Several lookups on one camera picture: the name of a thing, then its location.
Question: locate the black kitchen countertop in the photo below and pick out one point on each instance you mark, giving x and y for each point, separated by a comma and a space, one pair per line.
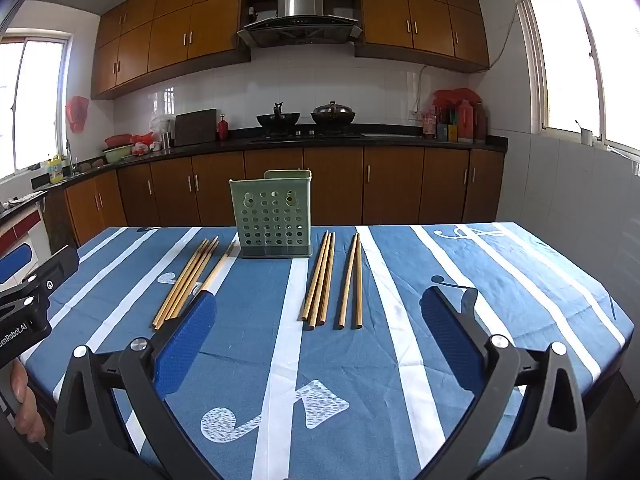
240, 139

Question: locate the hanging red plastic bag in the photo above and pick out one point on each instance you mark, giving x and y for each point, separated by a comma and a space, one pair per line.
77, 112

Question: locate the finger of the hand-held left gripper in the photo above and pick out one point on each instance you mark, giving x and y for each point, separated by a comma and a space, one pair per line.
17, 262
57, 267

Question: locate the bunch of red bags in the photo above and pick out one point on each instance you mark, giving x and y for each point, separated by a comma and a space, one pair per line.
457, 96

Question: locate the red thermos bottle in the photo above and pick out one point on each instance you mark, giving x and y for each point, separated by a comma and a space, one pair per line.
223, 130

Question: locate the red oil jug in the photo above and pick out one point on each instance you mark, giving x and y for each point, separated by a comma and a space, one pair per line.
465, 122

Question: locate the person's left hand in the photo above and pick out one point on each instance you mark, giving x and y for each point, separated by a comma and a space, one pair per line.
30, 415

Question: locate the blue white striped tablecloth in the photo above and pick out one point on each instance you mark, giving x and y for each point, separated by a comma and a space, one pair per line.
350, 385

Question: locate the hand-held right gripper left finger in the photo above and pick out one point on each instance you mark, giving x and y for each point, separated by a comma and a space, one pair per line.
187, 345

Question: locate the steel faucet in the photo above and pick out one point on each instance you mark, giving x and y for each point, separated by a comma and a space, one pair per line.
72, 160

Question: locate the steel kitchen containers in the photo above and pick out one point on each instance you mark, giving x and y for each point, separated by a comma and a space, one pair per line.
162, 141

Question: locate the green perforated chopstick holder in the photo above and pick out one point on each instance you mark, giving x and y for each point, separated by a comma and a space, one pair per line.
270, 220

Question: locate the black wok with lid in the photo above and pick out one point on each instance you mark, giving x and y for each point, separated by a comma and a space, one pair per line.
332, 117

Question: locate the yellow detergent bottle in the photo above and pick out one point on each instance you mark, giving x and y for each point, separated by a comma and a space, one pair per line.
56, 170

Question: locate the dark cutting board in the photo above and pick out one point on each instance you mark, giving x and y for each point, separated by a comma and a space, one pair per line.
195, 127

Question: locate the steel range hood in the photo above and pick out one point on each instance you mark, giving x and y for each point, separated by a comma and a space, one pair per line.
300, 25

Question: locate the white enamel cup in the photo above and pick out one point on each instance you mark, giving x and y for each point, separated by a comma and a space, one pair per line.
586, 137

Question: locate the green basin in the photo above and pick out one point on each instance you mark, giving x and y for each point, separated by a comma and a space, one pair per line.
117, 154

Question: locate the red basin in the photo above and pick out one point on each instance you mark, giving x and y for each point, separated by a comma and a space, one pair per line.
117, 140

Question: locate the dark sauce bottle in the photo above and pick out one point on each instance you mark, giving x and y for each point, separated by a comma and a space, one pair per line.
480, 122

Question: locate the wooden chopstick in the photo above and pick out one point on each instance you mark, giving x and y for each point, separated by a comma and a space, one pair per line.
200, 274
188, 280
195, 278
220, 266
327, 280
315, 276
179, 284
320, 280
348, 280
358, 280

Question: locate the brown lower kitchen cabinets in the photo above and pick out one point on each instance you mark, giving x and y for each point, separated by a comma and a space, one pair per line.
400, 185

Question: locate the small kitchen window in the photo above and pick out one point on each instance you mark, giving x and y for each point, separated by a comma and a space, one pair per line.
35, 105

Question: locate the brown upper kitchen cabinets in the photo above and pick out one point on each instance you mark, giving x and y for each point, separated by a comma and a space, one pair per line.
200, 30

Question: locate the red and white plastic bag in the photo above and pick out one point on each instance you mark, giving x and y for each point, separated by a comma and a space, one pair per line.
142, 141

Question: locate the black gas stove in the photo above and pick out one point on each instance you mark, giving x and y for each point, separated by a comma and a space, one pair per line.
305, 135

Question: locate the red labelled bottle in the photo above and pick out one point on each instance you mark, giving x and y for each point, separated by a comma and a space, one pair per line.
429, 127

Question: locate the brown kitchen cabinets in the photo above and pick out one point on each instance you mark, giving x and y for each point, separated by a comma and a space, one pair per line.
200, 30
400, 185

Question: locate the large sliding window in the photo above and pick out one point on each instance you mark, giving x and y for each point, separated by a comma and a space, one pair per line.
565, 55

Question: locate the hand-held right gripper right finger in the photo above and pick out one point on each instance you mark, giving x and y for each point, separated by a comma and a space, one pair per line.
447, 332

